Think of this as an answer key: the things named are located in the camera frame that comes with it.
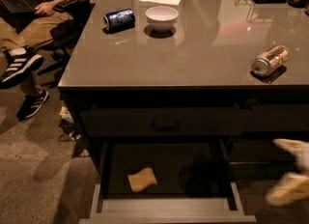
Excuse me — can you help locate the open middle drawer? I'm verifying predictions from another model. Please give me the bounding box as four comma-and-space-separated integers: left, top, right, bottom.
79, 139, 257, 224

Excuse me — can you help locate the closed top drawer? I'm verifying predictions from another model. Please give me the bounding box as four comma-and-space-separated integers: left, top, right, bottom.
80, 107, 251, 137

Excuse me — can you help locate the black white raised sneaker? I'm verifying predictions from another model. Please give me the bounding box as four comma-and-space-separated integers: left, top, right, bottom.
0, 46, 43, 89

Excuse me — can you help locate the dark counter cabinet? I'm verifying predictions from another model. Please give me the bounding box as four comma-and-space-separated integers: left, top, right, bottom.
59, 83, 309, 169

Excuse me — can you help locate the silver tan can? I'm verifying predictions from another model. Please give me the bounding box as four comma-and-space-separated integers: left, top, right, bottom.
252, 45, 290, 77

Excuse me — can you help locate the blue soda can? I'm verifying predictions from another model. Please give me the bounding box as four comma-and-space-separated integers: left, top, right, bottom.
103, 8, 135, 31

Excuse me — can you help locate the black laptop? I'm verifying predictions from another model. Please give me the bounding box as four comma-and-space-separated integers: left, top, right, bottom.
0, 0, 38, 14

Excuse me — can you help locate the seated person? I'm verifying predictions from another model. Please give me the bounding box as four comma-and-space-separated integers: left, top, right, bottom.
0, 0, 92, 121

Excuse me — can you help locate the yellow sponge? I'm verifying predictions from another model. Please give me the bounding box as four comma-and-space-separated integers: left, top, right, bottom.
127, 167, 157, 192

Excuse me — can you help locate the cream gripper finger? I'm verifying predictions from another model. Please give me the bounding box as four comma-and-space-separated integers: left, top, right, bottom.
273, 138, 309, 170
266, 173, 309, 206

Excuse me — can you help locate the black office chair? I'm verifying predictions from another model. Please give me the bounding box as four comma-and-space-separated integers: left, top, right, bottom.
0, 0, 97, 84

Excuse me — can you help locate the white bowl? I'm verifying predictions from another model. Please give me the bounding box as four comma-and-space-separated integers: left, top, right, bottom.
146, 6, 179, 33

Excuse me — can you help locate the black white floor sneaker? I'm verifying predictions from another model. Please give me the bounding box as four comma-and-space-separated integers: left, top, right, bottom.
16, 90, 49, 120

